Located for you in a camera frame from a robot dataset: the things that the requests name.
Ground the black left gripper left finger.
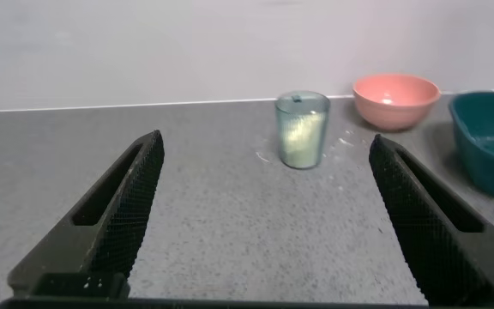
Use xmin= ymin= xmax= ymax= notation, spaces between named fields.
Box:
xmin=7 ymin=130 xmax=166 ymax=300

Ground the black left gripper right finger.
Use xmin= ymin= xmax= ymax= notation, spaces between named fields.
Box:
xmin=368 ymin=134 xmax=494 ymax=308

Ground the translucent blue ribbed cup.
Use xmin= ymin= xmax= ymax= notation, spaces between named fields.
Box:
xmin=274 ymin=90 xmax=332 ymax=171

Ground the teal plastic tray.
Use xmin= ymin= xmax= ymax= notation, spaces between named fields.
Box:
xmin=448 ymin=90 xmax=494 ymax=203

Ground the pink bowl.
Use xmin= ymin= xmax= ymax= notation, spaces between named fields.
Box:
xmin=352 ymin=72 xmax=443 ymax=132

